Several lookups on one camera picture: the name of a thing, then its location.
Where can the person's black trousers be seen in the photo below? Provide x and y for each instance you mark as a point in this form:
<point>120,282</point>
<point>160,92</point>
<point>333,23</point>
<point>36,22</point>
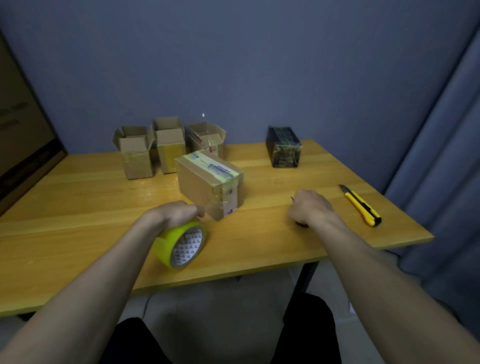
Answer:
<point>307,333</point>

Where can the yellow utility knife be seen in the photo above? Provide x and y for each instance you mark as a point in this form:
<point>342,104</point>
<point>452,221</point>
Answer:
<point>363,208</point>

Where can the small carton red label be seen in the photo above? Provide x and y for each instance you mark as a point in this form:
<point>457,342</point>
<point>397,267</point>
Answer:
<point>210,138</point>

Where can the person's left forearm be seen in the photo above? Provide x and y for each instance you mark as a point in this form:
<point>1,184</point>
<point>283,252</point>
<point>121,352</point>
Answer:
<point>82,296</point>

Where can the small carton yellow tape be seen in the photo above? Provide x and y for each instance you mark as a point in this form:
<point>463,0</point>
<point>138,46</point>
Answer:
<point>170,153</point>

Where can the brown box with white label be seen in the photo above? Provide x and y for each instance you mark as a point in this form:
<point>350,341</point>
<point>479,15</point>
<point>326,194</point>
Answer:
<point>202,183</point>

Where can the person's left hand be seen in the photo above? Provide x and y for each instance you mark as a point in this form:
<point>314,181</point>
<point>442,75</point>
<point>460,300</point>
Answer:
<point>172,215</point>

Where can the person's right hand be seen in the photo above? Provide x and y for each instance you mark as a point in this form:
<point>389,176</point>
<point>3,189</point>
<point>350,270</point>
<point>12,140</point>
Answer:
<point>313,208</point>

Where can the yellow tape roll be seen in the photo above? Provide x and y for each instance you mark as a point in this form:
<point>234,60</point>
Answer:
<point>167,242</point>

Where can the grey pleated curtain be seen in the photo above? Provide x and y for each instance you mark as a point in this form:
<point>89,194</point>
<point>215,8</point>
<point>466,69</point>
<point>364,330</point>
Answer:
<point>446,187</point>

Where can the large flat brown carton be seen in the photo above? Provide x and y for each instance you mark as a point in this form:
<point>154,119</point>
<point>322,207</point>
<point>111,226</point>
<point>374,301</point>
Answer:
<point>22,131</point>

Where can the black table leg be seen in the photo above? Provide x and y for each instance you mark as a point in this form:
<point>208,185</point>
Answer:
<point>305,277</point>

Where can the black cardboard box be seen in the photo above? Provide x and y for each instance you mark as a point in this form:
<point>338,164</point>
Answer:
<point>285,148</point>

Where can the person's right forearm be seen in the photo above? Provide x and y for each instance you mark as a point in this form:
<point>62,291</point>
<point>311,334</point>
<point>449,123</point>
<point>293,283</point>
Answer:
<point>393,300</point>

